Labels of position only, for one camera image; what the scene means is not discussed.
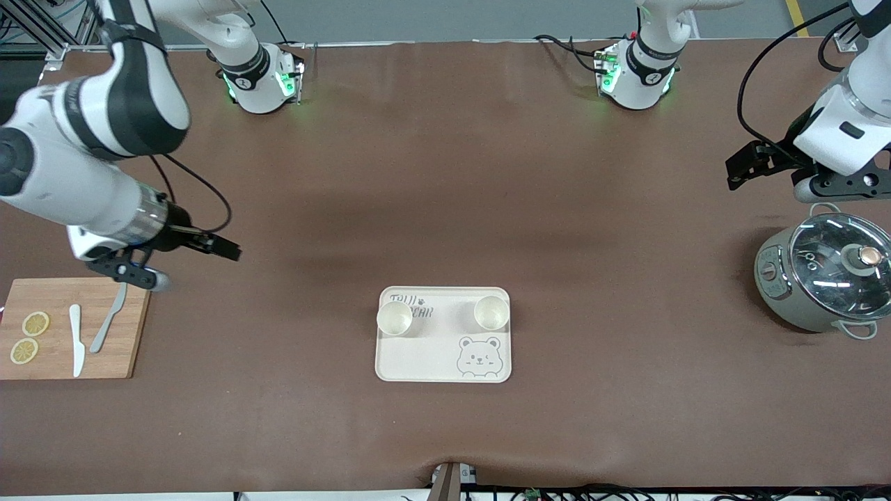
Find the glass pot lid with knob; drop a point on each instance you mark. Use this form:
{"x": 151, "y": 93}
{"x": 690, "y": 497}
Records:
{"x": 835, "y": 264}

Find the pale green electric pot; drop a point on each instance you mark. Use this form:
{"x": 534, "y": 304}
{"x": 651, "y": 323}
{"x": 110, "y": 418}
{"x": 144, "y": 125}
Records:
{"x": 779, "y": 292}

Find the grey plastic knife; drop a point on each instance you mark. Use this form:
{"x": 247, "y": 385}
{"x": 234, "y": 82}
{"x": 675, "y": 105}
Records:
{"x": 104, "y": 330}

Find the wooden cutting board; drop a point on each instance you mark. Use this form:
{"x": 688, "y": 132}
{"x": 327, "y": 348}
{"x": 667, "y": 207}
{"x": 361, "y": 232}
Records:
{"x": 56, "y": 296}

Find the metal table edge bracket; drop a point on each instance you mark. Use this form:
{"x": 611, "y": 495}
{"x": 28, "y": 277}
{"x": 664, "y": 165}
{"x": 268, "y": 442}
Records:
{"x": 449, "y": 483}

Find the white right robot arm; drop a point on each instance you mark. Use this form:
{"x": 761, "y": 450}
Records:
{"x": 104, "y": 90}

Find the white tray with bear print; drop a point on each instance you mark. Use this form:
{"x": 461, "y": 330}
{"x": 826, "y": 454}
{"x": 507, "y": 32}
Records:
{"x": 431, "y": 355}

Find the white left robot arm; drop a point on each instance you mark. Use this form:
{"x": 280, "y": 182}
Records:
{"x": 644, "y": 69}

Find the white plastic knife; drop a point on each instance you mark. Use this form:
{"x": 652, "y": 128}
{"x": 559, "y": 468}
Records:
{"x": 76, "y": 341}

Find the lemon slice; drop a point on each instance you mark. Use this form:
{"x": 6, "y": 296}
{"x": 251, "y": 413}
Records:
{"x": 24, "y": 351}
{"x": 35, "y": 323}

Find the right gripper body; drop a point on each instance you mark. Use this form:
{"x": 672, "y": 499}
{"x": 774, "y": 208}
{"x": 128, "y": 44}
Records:
{"x": 178, "y": 236}

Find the aluminium frame profile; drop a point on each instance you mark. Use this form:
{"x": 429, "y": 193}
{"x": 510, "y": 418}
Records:
{"x": 28, "y": 24}

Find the white plastic cup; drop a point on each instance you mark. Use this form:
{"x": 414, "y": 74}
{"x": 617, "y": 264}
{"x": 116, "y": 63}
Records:
{"x": 491, "y": 312}
{"x": 395, "y": 319}

